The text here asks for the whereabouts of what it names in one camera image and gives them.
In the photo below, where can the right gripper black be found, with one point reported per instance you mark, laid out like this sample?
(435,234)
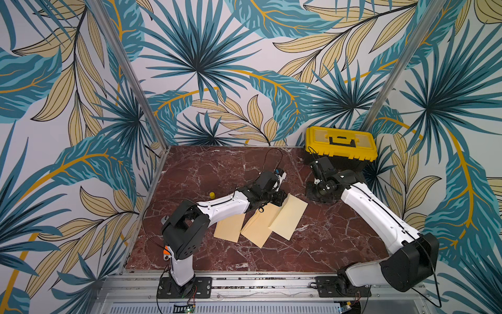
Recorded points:
(319,170)

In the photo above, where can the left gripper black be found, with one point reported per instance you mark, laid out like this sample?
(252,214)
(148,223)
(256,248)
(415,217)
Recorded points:
(280,199)

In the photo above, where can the manila envelope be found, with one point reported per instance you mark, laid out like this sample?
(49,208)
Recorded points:
(287,220)
(229,229)
(257,229)

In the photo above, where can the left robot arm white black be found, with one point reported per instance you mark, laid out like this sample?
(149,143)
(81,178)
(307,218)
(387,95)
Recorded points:
(185,229)

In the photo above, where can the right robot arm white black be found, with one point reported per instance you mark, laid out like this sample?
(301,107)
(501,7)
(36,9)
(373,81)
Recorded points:
(412,255)

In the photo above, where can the yellow black toolbox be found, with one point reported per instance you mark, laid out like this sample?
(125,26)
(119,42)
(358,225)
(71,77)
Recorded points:
(345,148)

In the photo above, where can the orange adjustable wrench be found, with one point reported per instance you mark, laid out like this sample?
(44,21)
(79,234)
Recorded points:
(166,253)

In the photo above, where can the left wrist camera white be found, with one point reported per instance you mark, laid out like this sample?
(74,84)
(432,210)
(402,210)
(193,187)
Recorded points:
(281,176)

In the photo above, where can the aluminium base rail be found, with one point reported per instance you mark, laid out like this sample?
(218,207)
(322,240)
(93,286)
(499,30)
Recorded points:
(249,292)

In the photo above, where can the right aluminium corner post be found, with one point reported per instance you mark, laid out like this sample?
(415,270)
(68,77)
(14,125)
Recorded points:
(415,41)

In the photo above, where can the aluminium corner post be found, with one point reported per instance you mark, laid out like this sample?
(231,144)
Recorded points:
(110,34)
(415,41)

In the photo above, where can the left aluminium corner post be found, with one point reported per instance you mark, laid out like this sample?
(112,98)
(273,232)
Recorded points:
(110,34)

